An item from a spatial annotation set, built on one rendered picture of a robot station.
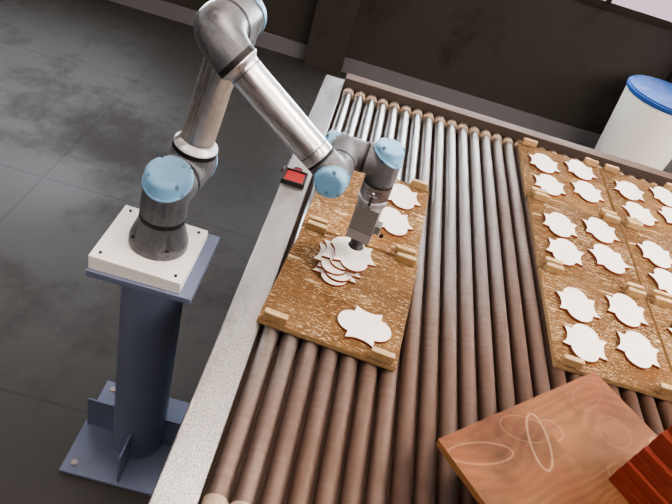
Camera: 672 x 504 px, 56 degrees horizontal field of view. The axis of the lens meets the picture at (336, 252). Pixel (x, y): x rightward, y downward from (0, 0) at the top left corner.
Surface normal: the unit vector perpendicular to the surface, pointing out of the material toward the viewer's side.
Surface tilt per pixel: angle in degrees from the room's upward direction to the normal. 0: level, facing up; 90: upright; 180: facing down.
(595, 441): 0
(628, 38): 90
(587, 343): 0
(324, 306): 0
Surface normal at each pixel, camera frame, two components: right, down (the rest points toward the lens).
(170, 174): 0.26, -0.67
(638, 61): -0.14, 0.60
